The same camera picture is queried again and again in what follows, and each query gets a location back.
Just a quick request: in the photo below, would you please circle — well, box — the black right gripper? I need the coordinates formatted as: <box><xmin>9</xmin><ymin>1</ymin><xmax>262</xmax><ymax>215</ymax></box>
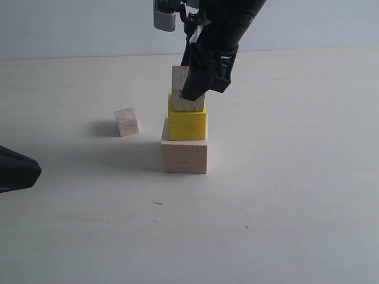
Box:
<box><xmin>181</xmin><ymin>0</ymin><xmax>266</xmax><ymax>101</ymax></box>

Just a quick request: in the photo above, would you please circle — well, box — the medium plain wooden cube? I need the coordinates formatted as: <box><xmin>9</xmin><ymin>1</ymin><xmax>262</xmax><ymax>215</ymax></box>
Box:
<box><xmin>171</xmin><ymin>65</ymin><xmax>206</xmax><ymax>112</ymax></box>

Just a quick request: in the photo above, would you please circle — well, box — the yellow painted wooden cube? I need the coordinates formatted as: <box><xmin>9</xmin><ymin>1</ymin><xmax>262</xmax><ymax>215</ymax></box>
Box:
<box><xmin>168</xmin><ymin>91</ymin><xmax>208</xmax><ymax>141</ymax></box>

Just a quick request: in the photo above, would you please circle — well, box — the large light wooden cube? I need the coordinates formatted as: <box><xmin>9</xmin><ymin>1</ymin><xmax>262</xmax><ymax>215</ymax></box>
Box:
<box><xmin>160</xmin><ymin>117</ymin><xmax>208</xmax><ymax>174</ymax></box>

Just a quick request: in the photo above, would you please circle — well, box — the small wooden cube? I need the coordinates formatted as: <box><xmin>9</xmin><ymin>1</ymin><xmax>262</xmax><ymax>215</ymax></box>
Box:
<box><xmin>114</xmin><ymin>108</ymin><xmax>139</xmax><ymax>137</ymax></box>

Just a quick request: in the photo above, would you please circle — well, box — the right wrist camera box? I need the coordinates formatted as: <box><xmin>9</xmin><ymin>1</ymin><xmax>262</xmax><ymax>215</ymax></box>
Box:
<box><xmin>153</xmin><ymin>0</ymin><xmax>202</xmax><ymax>31</ymax></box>

